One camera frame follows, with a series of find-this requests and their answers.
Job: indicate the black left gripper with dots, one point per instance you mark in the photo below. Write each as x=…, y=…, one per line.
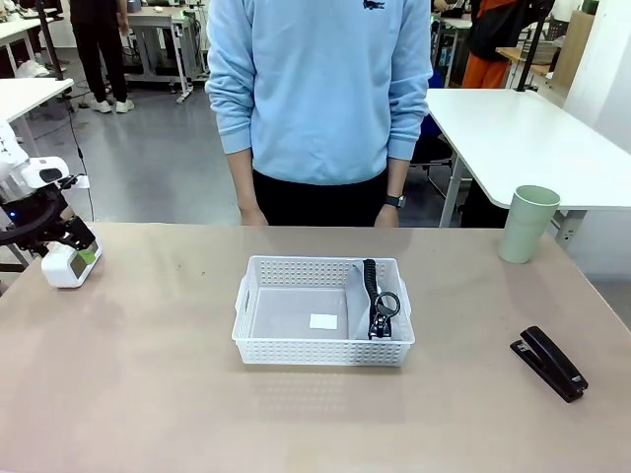
x=34, y=217

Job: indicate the pale green plastic cup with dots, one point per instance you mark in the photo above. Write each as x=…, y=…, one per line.
x=525, y=226

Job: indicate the white perforated plastic basket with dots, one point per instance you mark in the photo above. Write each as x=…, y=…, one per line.
x=276, y=347

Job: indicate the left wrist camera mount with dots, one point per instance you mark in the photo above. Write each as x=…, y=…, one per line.
x=74, y=181

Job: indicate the person in blue sweater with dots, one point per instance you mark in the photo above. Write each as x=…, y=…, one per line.
x=320, y=88

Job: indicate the black stand pole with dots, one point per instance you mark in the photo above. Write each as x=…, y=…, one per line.
x=51, y=44

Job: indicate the wooden background desk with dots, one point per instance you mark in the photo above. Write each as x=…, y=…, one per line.
x=517, y=56

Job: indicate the bystander in black clothes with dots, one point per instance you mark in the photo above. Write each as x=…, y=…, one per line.
x=101, y=49

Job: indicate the brown cardboard panel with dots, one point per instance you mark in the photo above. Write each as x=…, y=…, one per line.
x=574, y=49

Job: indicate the person right forearm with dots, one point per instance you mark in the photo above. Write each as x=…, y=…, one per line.
x=242, y=180

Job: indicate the bystander in orange trousers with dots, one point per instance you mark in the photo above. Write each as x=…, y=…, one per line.
x=493, y=44

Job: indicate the black clamp pole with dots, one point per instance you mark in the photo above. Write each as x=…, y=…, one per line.
x=532, y=44

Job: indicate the person left forearm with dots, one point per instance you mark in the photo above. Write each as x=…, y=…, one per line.
x=398, y=177

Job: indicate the black wrist smartwatch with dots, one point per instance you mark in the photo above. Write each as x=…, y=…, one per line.
x=395, y=201

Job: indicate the grey background workbench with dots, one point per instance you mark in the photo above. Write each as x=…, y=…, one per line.
x=158, y=29

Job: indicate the white label sticker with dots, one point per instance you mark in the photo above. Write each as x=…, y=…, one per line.
x=323, y=321

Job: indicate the person left hand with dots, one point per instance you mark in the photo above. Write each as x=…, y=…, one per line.
x=387, y=218

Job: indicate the large white side table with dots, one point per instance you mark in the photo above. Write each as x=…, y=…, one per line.
x=522, y=133

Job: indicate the person right hand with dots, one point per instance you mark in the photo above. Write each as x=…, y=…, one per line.
x=254, y=218

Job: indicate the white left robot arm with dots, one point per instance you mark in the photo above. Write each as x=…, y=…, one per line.
x=40, y=170

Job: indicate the small white side table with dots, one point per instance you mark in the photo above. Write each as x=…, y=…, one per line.
x=24, y=96

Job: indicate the black stapler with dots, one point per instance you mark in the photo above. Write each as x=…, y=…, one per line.
x=547, y=362

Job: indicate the white plastic bag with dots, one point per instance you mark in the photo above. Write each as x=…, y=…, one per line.
x=32, y=69

